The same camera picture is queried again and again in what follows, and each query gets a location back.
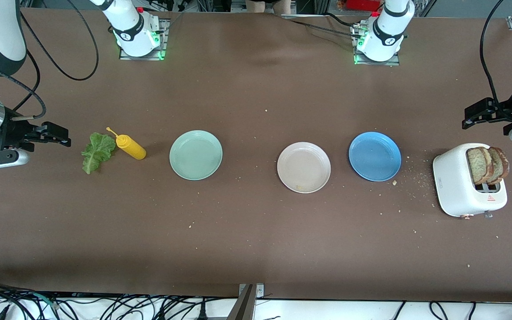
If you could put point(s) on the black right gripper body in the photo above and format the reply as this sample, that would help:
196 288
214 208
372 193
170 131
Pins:
14 132

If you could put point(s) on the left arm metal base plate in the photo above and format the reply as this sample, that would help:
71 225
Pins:
376 63

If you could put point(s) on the mint green plate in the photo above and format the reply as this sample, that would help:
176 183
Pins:
196 155

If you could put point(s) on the person bare legs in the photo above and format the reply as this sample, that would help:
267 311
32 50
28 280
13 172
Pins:
282 5

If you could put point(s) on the metal mount post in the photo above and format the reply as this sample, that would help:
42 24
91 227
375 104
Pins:
245 306

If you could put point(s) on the beige plate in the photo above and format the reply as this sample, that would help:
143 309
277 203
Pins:
303 167

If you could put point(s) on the yellow mustard squeeze bottle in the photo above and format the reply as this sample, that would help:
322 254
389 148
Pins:
131 149

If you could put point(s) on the blue plate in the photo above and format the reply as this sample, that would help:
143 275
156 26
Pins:
374 156

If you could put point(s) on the green lettuce leaf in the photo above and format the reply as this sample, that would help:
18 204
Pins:
98 151

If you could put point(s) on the brown bread slice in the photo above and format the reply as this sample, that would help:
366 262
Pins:
501 164
478 164

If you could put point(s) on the red box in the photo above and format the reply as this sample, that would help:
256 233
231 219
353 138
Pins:
362 4

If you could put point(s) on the white toaster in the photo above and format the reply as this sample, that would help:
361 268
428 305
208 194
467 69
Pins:
454 182

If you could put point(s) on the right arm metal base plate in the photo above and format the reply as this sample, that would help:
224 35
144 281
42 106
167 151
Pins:
166 44

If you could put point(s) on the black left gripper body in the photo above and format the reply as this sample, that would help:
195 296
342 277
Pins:
506 110

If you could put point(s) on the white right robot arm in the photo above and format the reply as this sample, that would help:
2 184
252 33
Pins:
131 31

